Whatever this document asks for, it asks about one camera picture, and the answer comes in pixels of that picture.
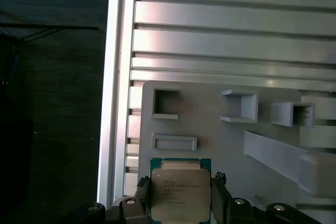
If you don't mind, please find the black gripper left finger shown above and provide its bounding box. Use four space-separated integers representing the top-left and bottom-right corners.
67 175 153 224

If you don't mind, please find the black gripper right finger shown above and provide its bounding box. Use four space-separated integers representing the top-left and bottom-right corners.
209 171 318 224

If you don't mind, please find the silver CPU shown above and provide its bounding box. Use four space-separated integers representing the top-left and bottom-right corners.
149 157 213 221

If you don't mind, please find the grey parts rack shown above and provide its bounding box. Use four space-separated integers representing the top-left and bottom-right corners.
139 81 336 224

